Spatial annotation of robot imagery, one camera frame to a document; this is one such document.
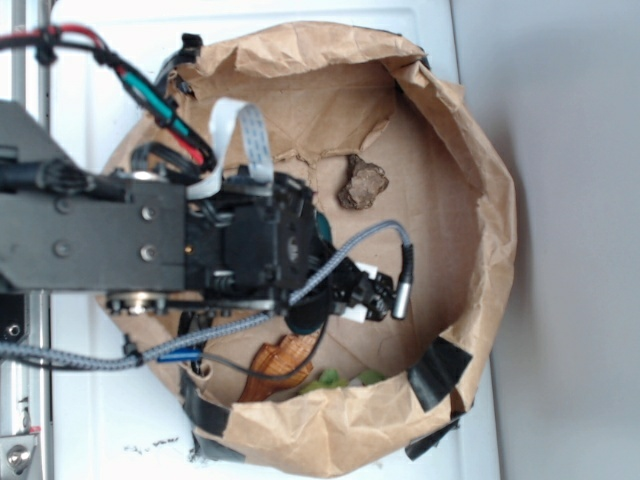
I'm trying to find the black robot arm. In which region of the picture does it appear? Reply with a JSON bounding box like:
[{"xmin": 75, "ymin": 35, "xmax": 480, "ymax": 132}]
[{"xmin": 1, "ymin": 101, "xmax": 324, "ymax": 313}]

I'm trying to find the grey braided cable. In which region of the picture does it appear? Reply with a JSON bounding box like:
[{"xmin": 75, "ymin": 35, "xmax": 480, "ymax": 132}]
[{"xmin": 0, "ymin": 219, "xmax": 416, "ymax": 371}]

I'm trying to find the brown rock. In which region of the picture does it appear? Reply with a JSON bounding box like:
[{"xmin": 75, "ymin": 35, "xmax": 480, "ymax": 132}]
[{"xmin": 337, "ymin": 154, "xmax": 389, "ymax": 210}]

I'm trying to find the dark green plastic pickle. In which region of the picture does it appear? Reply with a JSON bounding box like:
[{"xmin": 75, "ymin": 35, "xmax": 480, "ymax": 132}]
[{"xmin": 285, "ymin": 213, "xmax": 333, "ymax": 335}]

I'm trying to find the green plastic toy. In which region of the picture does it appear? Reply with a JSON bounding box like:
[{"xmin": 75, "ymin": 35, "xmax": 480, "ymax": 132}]
[{"xmin": 298, "ymin": 369, "xmax": 387, "ymax": 395}]

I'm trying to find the white tray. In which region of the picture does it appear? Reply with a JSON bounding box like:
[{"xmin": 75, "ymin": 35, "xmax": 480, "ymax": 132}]
[{"xmin": 50, "ymin": 1, "xmax": 500, "ymax": 479}]

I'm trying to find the white ribbon cable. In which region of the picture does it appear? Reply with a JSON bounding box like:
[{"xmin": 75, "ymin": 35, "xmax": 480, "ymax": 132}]
[{"xmin": 185, "ymin": 98, "xmax": 275, "ymax": 200}]

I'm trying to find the red and green wire bundle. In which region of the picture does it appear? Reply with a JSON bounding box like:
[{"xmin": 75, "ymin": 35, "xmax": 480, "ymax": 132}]
[{"xmin": 0, "ymin": 25, "xmax": 219, "ymax": 174}]

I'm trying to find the brown paper bag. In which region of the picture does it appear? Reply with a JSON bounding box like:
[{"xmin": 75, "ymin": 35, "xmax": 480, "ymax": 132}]
[{"xmin": 94, "ymin": 20, "xmax": 518, "ymax": 478}]

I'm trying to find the aluminium frame rail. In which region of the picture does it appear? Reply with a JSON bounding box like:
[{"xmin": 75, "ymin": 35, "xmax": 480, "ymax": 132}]
[{"xmin": 1, "ymin": 0, "xmax": 54, "ymax": 479}]

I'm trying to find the black mounting plate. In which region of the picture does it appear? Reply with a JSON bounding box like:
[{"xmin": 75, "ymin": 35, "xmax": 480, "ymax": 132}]
[{"xmin": 0, "ymin": 293, "xmax": 28, "ymax": 343}]

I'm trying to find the orange conch shell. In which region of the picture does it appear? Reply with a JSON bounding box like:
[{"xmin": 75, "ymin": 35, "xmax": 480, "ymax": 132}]
[{"xmin": 238, "ymin": 333, "xmax": 319, "ymax": 403}]

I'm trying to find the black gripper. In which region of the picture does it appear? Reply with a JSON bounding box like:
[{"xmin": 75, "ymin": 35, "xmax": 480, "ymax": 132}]
[{"xmin": 184, "ymin": 169, "xmax": 334, "ymax": 316}]

